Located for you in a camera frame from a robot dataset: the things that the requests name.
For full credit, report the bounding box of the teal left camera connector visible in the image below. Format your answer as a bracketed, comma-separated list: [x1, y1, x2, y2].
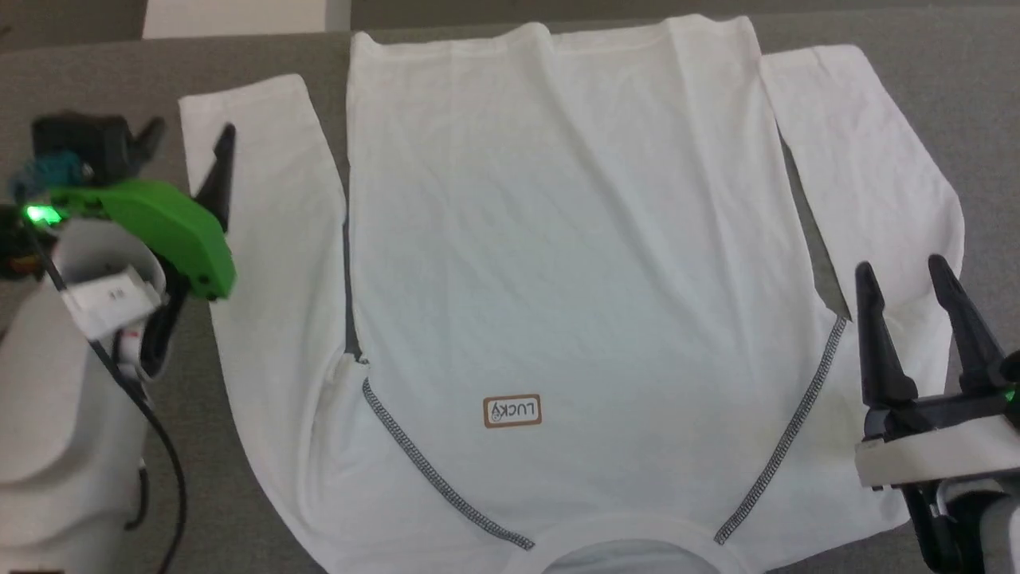
[9, 152, 94, 202]

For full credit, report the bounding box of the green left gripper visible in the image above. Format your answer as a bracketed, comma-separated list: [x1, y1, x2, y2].
[0, 117, 237, 301]

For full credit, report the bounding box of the grey fabric sofa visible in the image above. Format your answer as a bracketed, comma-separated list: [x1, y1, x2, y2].
[0, 8, 1020, 574]

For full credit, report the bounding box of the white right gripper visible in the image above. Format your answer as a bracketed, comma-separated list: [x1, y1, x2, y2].
[853, 254, 1020, 489]

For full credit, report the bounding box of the white rectangular box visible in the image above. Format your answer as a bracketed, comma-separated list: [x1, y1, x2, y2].
[141, 0, 329, 40]

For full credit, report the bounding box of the white long sleeve shirt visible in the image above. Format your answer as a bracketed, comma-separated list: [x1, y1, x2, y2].
[177, 14, 967, 574]

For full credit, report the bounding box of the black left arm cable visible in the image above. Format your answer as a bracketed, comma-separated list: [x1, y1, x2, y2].
[22, 231, 190, 574]

